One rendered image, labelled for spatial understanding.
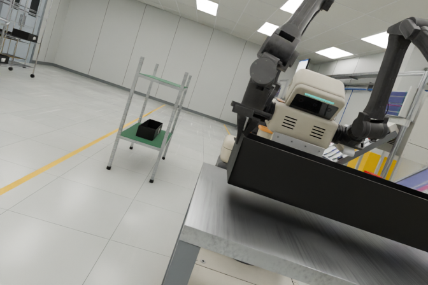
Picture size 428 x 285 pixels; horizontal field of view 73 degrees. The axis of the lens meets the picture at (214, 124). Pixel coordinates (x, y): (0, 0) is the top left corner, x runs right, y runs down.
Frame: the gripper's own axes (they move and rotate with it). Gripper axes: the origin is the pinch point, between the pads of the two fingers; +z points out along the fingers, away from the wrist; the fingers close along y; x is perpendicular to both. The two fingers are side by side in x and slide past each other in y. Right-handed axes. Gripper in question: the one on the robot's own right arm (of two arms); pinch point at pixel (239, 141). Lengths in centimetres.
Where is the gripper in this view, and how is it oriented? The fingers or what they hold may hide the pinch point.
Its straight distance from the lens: 72.9
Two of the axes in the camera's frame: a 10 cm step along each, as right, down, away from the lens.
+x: 0.3, -0.9, 10.0
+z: -3.3, 9.4, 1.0
